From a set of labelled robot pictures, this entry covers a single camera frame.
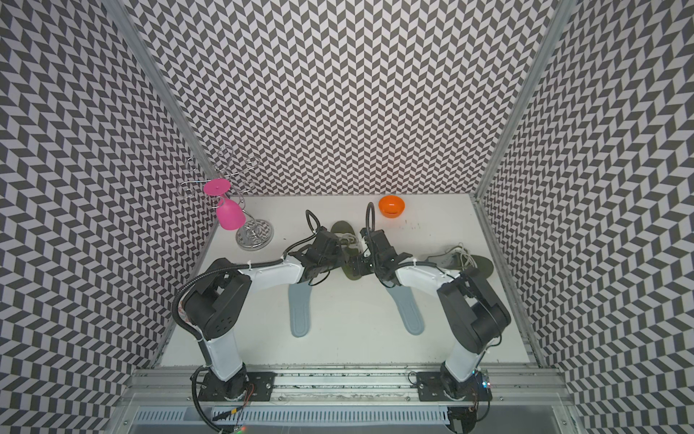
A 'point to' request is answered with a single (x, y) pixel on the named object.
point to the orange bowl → (391, 206)
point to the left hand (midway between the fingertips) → (344, 257)
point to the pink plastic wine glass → (229, 213)
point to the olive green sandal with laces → (349, 246)
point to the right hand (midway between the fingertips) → (359, 265)
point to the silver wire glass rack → (228, 177)
